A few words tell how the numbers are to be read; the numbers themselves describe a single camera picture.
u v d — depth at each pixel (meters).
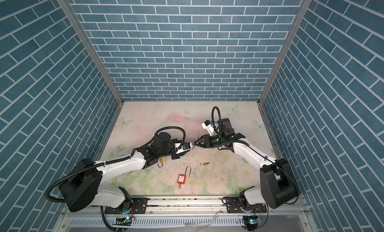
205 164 0.88
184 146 0.69
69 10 0.74
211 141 0.74
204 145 0.74
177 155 0.73
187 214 0.72
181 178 0.81
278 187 0.43
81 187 0.42
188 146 0.70
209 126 0.77
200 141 0.78
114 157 0.91
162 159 0.72
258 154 0.50
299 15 0.76
